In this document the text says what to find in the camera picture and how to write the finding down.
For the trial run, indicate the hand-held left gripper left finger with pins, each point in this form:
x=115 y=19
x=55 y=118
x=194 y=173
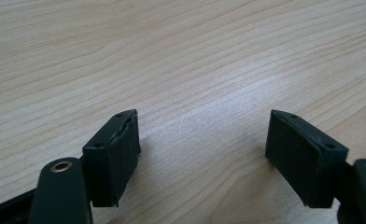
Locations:
x=112 y=161

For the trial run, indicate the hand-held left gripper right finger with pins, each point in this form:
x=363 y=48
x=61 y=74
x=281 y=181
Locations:
x=305 y=158

